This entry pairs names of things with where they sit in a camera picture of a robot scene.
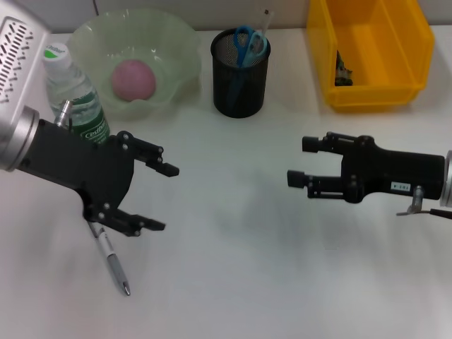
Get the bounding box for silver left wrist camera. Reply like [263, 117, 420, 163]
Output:
[0, 16, 51, 124]

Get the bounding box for left gripper cable with plug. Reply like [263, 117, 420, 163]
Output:
[54, 100, 74, 131]

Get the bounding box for silver pen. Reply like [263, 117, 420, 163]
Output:
[88, 221, 132, 297]

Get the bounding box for pale green glass fruit plate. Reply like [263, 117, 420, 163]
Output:
[66, 8, 201, 121]

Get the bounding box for pink peach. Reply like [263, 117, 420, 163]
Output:
[112, 59, 157, 102]

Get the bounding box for gripper cable with plug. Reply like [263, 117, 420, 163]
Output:
[395, 185, 452, 220]
[54, 100, 74, 131]

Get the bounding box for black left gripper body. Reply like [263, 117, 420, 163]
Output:
[16, 119, 137, 227]

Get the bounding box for yellow plastic bin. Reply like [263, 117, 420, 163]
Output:
[306, 0, 435, 114]

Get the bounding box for blue scissors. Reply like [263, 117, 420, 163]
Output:
[225, 25, 268, 107]

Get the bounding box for clear green-label water bottle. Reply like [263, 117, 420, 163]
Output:
[41, 42, 111, 146]

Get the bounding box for clear plastic ruler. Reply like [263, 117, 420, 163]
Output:
[259, 8, 275, 38]

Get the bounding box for black mesh pen holder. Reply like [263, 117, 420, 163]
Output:
[210, 28, 272, 119]

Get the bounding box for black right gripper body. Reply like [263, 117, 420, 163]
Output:
[340, 135, 446, 205]

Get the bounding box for right gripper cable with plug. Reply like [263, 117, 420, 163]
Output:
[395, 185, 452, 220]

